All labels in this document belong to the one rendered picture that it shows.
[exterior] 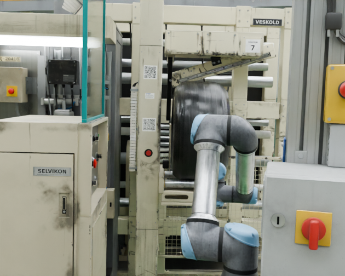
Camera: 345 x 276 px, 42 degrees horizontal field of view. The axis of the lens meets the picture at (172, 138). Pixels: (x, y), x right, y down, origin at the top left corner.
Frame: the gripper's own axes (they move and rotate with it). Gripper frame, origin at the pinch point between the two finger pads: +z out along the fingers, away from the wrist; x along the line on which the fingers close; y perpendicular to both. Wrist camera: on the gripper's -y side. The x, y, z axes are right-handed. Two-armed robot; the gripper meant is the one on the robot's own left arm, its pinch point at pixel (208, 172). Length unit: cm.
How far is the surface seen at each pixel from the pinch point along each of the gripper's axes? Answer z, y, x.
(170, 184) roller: 18.4, -8.1, 19.3
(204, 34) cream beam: 42, 82, 0
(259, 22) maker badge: 71, 99, -40
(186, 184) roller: 18.5, -8.2, 10.2
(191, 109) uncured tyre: 4.1, 31.9, 9.2
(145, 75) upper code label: 19, 51, 34
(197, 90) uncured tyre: 11.6, 43.0, 6.0
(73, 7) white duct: 44, 96, 80
